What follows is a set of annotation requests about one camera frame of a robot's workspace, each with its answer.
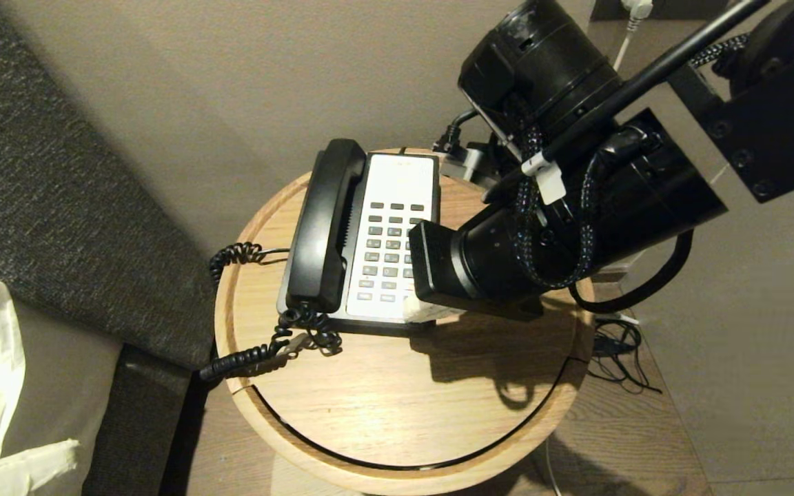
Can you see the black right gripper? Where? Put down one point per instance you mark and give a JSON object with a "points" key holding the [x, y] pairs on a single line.
{"points": [[435, 265]]}

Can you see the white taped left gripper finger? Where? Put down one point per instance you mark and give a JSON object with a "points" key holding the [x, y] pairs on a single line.
{"points": [[18, 482], [45, 456]]}

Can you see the black and white phone base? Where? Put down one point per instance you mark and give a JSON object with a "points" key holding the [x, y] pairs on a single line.
{"points": [[397, 182]]}

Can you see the black telephone handset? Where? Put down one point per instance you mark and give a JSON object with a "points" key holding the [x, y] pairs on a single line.
{"points": [[324, 227]]}

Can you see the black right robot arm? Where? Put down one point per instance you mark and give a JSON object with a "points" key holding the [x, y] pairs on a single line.
{"points": [[645, 200]]}

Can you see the beige mattress side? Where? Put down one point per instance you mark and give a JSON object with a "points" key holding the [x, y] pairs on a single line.
{"points": [[59, 399]]}

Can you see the dark grey bed base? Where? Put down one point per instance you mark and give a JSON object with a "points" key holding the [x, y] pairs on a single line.
{"points": [[135, 427]]}

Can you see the round wooden side table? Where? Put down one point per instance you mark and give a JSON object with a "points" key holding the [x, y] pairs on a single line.
{"points": [[383, 406]]}

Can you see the dark grey fabric headboard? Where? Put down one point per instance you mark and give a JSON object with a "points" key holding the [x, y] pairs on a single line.
{"points": [[59, 172]]}

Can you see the white power plug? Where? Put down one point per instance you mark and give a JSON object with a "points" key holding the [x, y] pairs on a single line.
{"points": [[637, 8]]}

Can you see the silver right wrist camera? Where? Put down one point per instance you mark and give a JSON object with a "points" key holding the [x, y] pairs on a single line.
{"points": [[469, 164]]}

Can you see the wide black wall socket panel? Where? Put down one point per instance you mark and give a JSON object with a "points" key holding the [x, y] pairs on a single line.
{"points": [[686, 7]]}

